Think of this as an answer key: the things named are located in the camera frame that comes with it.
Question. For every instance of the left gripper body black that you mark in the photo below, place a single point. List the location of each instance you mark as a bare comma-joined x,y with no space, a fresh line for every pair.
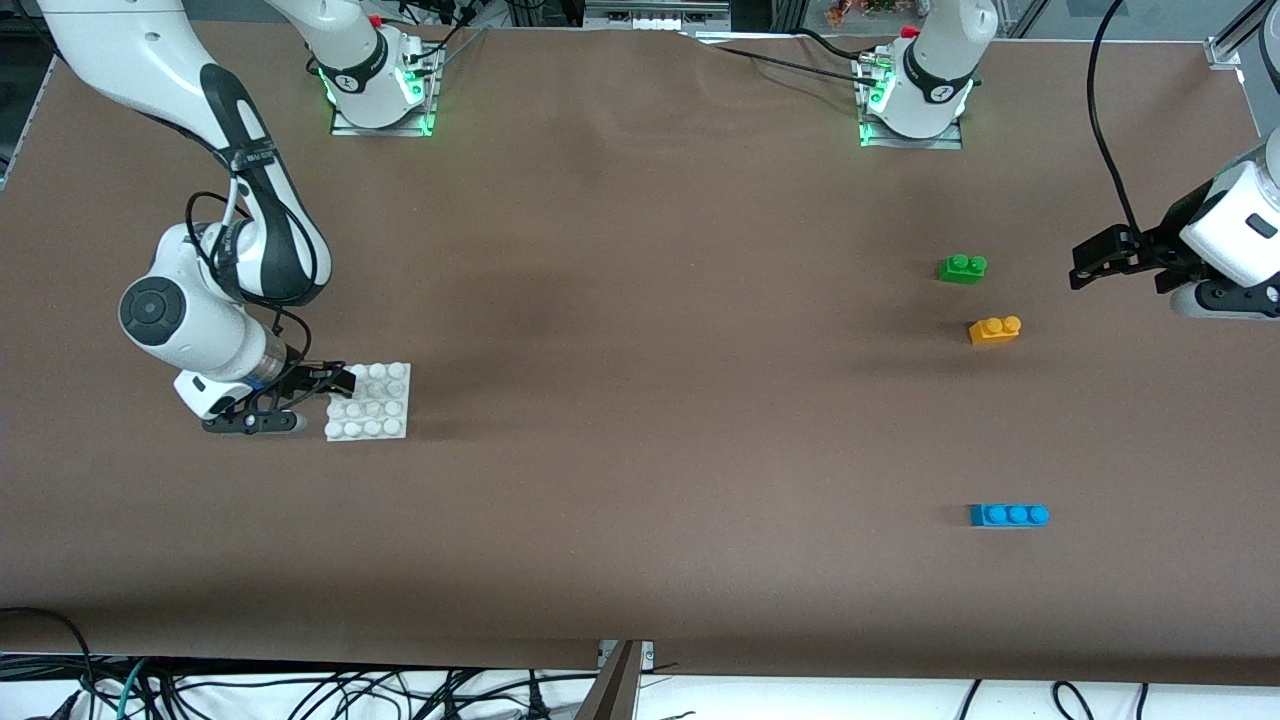
1163,238

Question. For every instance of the white studded base plate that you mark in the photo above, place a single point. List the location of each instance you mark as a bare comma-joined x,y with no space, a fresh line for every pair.
380,405

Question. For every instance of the yellow two-stud block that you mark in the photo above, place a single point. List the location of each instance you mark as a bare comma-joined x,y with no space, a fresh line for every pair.
993,332

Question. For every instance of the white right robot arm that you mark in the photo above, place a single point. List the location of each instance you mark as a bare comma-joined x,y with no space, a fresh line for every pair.
120,50

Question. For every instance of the green two-stud block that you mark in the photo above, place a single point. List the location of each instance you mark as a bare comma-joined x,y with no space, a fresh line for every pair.
962,270

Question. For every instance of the blue three-stud block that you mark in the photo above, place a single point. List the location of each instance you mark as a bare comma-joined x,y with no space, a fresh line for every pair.
1008,516

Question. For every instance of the brown paper table cover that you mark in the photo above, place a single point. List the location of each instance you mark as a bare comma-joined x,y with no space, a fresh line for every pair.
600,500

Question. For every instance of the orange red plastic parts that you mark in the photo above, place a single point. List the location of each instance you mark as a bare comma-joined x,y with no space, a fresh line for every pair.
860,8

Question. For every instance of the grey metal bar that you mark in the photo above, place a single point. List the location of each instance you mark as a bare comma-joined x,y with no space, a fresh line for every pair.
610,690

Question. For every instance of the small silver clamp plate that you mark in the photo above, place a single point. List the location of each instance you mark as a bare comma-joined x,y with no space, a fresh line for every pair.
647,655

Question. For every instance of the white power strip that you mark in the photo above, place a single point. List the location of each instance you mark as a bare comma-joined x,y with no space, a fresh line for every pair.
655,15

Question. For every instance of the aluminium frame profile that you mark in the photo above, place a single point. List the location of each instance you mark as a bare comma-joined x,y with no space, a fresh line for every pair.
1222,52

